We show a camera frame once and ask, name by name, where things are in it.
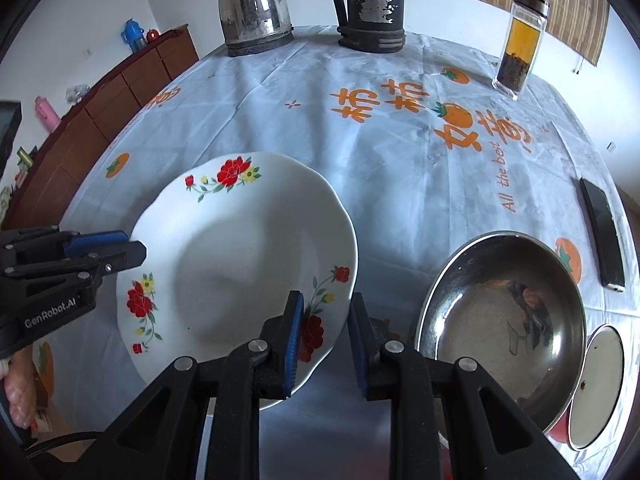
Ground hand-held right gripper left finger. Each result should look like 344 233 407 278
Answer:
65 290 305 480

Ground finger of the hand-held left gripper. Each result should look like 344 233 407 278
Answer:
62 230 131 256
95 240 148 276

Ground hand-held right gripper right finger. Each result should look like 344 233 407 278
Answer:
347 292 591 480

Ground white plate with red flowers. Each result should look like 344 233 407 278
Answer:
116 151 359 412

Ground stainless steel bowl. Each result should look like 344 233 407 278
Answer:
415 231 587 436

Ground red and white enamel bowl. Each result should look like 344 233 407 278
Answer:
547 325 626 451

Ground person's left hand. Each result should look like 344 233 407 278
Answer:
0 350 38 431

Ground brown wooden sideboard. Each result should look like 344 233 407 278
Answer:
0 23 201 233

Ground pink bottle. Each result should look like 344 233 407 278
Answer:
34 96 62 133

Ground blue water bottle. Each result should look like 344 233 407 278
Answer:
121 18 146 53

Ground black smartphone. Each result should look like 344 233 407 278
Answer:
579 177 627 293

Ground stainless steel electric kettle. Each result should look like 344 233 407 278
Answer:
218 0 294 58

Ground glass tea bottle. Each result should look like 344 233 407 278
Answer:
492 0 550 102

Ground worn black thermos flask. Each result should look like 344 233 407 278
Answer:
327 0 406 53

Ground bamboo window blind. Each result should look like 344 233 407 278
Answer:
451 0 611 67

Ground black cable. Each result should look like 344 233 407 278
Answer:
22 430 106 461

